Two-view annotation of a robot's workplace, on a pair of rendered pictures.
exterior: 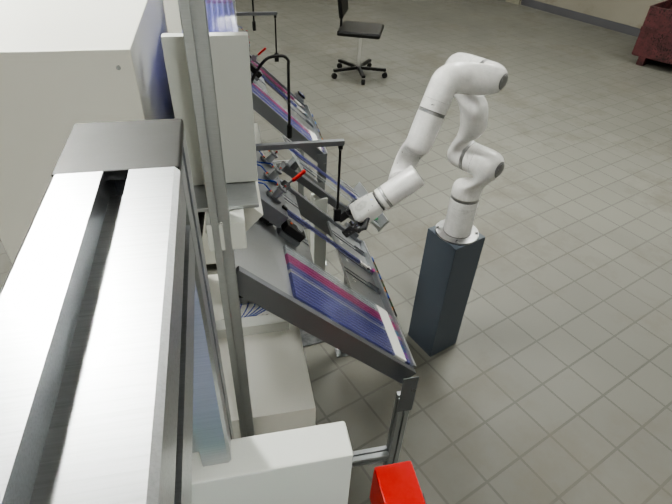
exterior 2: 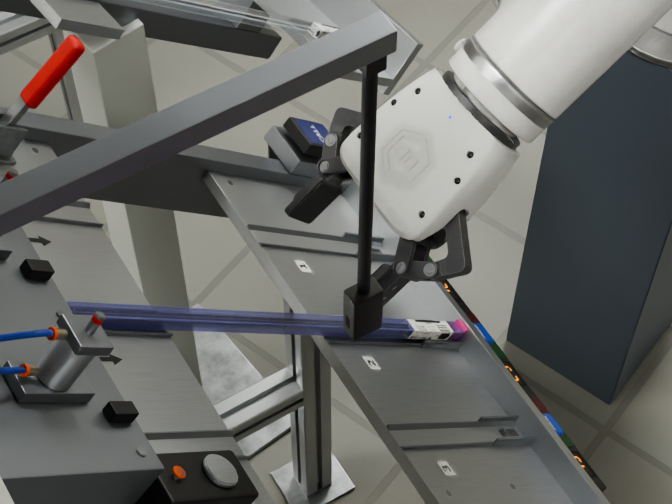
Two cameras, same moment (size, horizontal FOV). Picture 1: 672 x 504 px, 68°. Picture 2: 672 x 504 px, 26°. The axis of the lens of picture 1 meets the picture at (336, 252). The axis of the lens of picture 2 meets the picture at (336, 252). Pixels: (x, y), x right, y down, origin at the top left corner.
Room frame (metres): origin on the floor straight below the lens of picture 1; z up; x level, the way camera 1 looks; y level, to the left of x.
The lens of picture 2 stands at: (0.87, 0.16, 1.87)
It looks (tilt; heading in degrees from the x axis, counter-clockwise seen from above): 57 degrees down; 342
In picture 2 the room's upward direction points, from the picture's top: straight up
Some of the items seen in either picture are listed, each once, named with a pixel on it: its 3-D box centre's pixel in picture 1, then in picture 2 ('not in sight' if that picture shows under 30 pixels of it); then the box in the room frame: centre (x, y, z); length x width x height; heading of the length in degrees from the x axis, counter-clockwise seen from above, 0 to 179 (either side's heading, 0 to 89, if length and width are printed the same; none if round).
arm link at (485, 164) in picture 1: (477, 174); not in sight; (1.77, -0.55, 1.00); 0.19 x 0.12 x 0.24; 44
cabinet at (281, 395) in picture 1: (219, 391); not in sight; (1.19, 0.43, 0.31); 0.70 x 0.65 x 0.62; 14
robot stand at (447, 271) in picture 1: (443, 290); (629, 192); (1.80, -0.53, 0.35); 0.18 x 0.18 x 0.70; 35
